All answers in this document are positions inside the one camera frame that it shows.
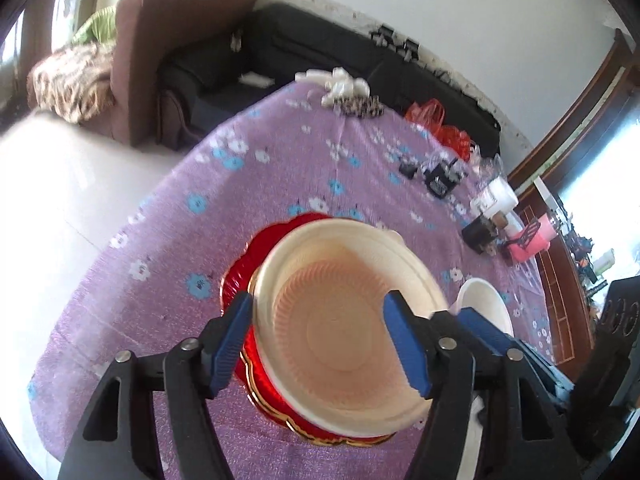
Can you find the white panel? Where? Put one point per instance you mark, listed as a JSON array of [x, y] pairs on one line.
[[545, 192]]

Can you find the black cylindrical device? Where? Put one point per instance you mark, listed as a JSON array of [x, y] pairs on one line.
[[442, 180]]

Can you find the wooden door frame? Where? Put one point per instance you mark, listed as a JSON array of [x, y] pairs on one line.
[[590, 105]]

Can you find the leopard print cloth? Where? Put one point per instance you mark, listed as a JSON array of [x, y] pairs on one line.
[[357, 107]]

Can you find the black phone stand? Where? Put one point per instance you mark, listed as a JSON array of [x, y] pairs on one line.
[[529, 232]]

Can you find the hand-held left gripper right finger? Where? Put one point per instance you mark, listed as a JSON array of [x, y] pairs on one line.
[[407, 345]]

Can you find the dark brown jar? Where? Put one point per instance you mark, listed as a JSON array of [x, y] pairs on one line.
[[480, 235]]

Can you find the black sofa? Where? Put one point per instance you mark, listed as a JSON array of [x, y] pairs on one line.
[[300, 40]]

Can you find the cream ribbed bowl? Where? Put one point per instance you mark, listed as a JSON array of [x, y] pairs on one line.
[[330, 330]]

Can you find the black clamp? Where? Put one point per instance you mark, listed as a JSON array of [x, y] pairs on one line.
[[382, 37], [409, 49]]

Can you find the white smooth wide bowl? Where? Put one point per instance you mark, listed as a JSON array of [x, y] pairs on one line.
[[482, 300]]

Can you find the large red plate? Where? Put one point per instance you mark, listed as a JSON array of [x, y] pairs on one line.
[[231, 290]]

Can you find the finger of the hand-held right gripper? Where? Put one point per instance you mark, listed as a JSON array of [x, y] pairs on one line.
[[482, 327], [547, 377]]

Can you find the brown armchair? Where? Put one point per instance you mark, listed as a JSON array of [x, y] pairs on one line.
[[145, 60]]

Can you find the red plate with gold rim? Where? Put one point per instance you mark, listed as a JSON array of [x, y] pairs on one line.
[[272, 402]]

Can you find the purple floral tablecloth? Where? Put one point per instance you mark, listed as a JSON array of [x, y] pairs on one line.
[[150, 310]]

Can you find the white cup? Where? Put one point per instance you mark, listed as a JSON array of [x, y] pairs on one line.
[[497, 195]]

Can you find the wooden cabinet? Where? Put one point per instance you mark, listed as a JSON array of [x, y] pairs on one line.
[[560, 285]]

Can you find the brown patterned blanket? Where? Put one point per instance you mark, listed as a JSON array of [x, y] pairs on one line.
[[70, 85]]

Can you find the pink thermos with knitted sleeve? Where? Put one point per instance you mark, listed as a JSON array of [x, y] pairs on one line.
[[537, 250]]

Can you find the small black adapter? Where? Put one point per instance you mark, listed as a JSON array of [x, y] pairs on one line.
[[407, 169]]

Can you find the green cloth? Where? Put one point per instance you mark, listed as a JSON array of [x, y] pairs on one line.
[[97, 27]]

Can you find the red plastic bag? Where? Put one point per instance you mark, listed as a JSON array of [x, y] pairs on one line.
[[425, 112], [452, 142]]

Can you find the white and leopard cloth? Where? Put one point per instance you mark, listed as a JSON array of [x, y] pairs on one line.
[[340, 85]]

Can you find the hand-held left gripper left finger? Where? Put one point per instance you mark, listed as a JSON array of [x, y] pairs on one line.
[[232, 340]]

